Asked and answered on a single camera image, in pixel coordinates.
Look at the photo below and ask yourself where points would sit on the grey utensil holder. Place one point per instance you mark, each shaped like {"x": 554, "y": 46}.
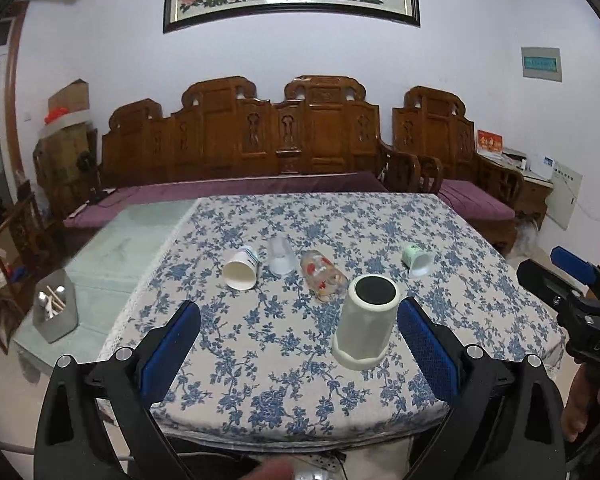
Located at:
{"x": 55, "y": 310}

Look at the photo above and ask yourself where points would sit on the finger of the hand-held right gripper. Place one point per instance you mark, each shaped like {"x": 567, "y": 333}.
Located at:
{"x": 575, "y": 264}
{"x": 542, "y": 280}

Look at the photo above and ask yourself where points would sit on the carved wooden sofa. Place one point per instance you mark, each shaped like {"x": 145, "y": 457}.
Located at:
{"x": 260, "y": 130}

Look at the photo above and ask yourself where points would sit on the white cup with black base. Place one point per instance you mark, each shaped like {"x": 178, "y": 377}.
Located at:
{"x": 365, "y": 325}

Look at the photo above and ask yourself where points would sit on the wall electrical panel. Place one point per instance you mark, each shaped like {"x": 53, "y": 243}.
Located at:
{"x": 542, "y": 64}

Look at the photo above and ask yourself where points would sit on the purple sofa cushion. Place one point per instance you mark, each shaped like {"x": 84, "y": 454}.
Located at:
{"x": 220, "y": 187}

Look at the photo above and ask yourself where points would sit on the wooden side chair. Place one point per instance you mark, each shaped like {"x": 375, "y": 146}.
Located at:
{"x": 15, "y": 250}

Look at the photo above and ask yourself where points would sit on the white wall panel box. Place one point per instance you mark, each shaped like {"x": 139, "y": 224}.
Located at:
{"x": 564, "y": 195}

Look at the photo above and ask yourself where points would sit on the small white green cup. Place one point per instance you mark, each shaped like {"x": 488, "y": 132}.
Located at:
{"x": 417, "y": 260}

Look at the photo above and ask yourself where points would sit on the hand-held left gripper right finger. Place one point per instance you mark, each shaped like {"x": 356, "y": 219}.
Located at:
{"x": 427, "y": 355}

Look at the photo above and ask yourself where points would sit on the white printer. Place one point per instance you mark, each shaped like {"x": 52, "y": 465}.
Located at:
{"x": 514, "y": 159}

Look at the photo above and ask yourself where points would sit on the white paper cup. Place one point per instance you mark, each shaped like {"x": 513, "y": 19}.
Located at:
{"x": 241, "y": 270}

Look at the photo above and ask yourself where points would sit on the white floor fan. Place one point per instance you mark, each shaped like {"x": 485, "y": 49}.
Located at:
{"x": 526, "y": 236}

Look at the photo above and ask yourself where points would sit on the clear plastic cup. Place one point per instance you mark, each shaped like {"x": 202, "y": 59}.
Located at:
{"x": 280, "y": 256}

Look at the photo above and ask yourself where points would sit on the white box with blue label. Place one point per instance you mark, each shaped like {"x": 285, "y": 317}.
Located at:
{"x": 542, "y": 167}

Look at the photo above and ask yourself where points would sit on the glass cup with red print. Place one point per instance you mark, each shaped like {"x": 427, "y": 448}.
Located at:
{"x": 322, "y": 276}

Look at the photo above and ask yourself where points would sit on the carved wooden armchair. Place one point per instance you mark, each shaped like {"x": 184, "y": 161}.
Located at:
{"x": 445, "y": 130}

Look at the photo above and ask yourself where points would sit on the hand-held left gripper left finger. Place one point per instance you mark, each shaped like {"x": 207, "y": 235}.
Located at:
{"x": 172, "y": 345}

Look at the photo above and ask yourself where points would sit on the red sign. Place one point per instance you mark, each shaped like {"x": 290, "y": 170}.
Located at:
{"x": 489, "y": 141}

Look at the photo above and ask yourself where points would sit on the cardboard box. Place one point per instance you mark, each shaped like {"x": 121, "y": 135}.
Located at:
{"x": 71, "y": 96}

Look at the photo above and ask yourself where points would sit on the person's right hand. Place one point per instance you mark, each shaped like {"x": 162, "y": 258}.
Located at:
{"x": 580, "y": 400}

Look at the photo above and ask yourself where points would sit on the blue floral tablecloth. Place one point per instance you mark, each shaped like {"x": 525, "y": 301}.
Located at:
{"x": 280, "y": 360}

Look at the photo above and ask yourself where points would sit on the white power strip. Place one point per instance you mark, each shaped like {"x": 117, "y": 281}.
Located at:
{"x": 320, "y": 465}

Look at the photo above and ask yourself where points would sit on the purple armchair cushion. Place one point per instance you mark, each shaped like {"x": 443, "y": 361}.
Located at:
{"x": 472, "y": 200}

